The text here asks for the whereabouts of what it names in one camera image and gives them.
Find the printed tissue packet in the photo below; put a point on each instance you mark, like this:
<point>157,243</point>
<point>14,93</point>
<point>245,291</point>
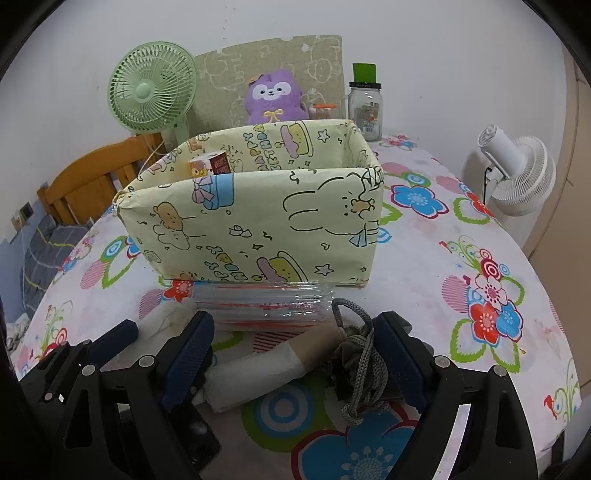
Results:
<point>210,165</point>

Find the white standing fan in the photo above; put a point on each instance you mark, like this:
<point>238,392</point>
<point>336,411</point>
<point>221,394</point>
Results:
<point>526,180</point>

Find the purple plush toy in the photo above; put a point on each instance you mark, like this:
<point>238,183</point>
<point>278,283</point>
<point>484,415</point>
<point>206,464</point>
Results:
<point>272,92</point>

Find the green desk fan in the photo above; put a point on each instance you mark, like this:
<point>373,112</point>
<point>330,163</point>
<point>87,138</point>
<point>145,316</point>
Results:
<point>143,90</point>

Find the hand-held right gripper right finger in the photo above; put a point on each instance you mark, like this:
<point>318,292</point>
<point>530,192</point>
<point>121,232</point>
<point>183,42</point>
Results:
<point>397,364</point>

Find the green printed cardboard sheet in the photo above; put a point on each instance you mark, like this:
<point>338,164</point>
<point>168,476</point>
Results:
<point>221,83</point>

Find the glass jar green lid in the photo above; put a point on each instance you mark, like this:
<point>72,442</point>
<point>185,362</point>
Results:
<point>364,115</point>

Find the cotton swab jar orange lid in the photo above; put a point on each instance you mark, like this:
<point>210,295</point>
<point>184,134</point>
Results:
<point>323,112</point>

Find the grey plaid pillow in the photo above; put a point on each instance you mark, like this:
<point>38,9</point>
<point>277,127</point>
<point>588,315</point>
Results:
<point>51,249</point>

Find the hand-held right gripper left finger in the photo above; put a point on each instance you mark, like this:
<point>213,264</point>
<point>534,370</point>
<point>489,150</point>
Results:
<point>189,360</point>

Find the grey knit glove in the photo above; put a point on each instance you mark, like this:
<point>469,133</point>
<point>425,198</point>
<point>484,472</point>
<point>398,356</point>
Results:
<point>364,364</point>

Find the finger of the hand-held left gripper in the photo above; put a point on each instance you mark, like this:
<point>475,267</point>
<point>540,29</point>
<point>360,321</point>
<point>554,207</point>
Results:
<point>115,334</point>

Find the clear plastic zip bags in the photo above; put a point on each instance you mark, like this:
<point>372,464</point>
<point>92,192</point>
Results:
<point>263,309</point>

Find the beige door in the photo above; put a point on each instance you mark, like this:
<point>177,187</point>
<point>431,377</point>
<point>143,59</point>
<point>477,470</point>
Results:
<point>572,138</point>

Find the yellow printed storage box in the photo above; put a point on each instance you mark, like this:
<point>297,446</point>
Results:
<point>277,221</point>

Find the crumpled white cloth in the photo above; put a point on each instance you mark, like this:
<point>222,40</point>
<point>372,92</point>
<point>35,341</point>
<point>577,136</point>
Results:
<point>16,332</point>

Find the wall power outlet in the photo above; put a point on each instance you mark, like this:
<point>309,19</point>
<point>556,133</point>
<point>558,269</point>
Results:
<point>26,211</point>

